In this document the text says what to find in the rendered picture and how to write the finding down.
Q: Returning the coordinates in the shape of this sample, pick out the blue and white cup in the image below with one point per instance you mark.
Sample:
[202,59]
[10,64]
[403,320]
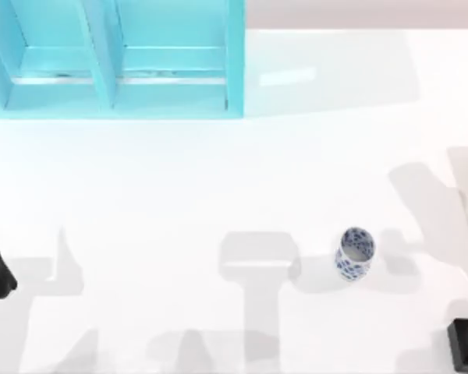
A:
[355,257]

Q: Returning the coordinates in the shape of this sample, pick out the light blue rack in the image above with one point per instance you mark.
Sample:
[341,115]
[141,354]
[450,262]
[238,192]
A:
[171,58]

